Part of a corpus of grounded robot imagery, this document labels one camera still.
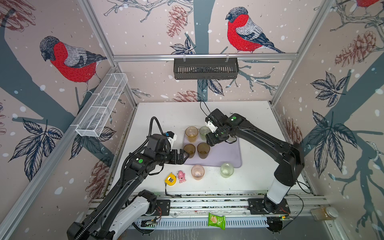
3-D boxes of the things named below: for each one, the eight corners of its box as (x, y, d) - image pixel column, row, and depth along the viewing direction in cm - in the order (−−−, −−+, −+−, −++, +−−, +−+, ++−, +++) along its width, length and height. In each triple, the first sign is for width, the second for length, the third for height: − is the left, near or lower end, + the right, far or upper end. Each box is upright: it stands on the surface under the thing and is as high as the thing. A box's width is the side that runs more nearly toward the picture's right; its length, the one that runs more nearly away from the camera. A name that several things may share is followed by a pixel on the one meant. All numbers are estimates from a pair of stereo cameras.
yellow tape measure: (164, 182, 84) (163, 181, 82) (170, 172, 87) (170, 171, 85) (172, 187, 82) (171, 186, 80) (178, 177, 85) (178, 176, 84)
